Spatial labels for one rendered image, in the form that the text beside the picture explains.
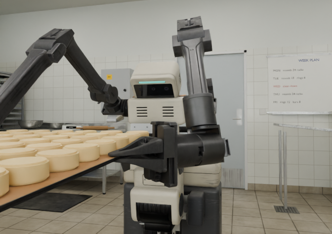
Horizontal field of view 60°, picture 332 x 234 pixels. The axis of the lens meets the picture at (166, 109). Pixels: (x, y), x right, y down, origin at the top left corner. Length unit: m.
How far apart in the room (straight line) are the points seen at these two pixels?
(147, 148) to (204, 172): 1.14
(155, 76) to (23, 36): 4.92
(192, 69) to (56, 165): 0.46
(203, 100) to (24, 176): 0.32
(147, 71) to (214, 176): 0.66
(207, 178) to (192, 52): 0.92
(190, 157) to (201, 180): 1.10
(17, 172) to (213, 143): 0.32
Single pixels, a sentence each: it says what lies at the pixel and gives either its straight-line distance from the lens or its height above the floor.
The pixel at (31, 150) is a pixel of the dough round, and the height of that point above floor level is 1.02.
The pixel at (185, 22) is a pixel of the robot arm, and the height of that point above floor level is 1.34.
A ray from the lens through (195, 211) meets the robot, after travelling 1.45.
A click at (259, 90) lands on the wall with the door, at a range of 4.48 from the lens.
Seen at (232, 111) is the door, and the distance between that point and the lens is 4.48.
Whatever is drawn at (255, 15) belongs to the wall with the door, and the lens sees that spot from 4.71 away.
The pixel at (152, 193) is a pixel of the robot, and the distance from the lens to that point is 1.33.
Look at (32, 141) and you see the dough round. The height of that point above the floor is 1.02.
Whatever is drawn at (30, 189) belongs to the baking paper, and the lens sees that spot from 0.30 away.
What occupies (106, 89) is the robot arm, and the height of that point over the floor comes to 1.18.
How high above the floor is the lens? 1.06
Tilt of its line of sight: 2 degrees up
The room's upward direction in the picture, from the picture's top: straight up
